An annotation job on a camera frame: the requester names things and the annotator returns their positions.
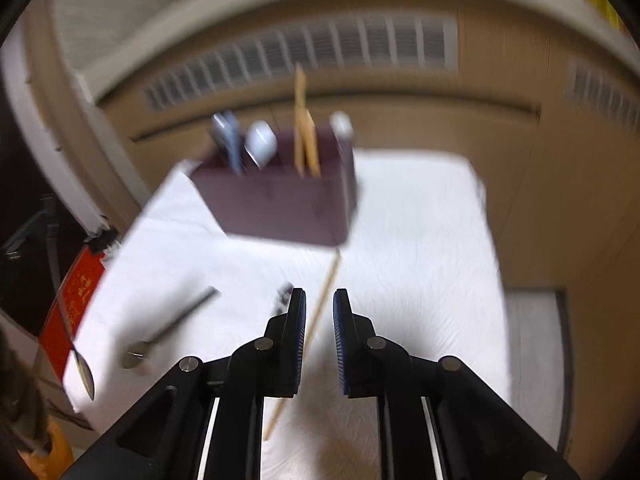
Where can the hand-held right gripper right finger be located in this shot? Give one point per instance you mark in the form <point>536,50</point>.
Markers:
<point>341,340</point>

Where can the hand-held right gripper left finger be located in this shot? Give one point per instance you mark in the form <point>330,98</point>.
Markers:
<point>300,340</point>

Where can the wooden chopstick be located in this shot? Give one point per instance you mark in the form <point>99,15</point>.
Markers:
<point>300,120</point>
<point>320,310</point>

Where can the maroon plastic utensil holder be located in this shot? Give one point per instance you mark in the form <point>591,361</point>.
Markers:
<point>280,205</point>

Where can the wooden spoon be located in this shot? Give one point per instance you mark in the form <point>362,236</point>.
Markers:
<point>312,150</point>

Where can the white plastic spoon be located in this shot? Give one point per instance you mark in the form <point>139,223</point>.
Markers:
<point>260,141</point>

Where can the blue plastic spoon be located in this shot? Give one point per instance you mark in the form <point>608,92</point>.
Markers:
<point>230,140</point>

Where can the large metal spoon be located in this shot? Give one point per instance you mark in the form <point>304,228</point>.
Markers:
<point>84,372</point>

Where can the white textured towel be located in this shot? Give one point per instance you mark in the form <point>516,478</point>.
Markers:
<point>425,260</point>

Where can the red box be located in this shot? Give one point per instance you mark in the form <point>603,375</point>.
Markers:
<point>75,285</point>

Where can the wooden kitchen cabinet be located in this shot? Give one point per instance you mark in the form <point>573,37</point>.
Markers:
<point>550,210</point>

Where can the dark fuzzy object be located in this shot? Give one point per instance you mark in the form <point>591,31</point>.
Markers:
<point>20,400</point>

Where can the large grey vent grille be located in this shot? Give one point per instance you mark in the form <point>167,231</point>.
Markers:
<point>350,40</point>

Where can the grey kitchen countertop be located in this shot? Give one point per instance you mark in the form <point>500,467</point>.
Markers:
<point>250,5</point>

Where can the small grey vent grille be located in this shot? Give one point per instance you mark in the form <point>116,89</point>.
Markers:
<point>600,95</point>

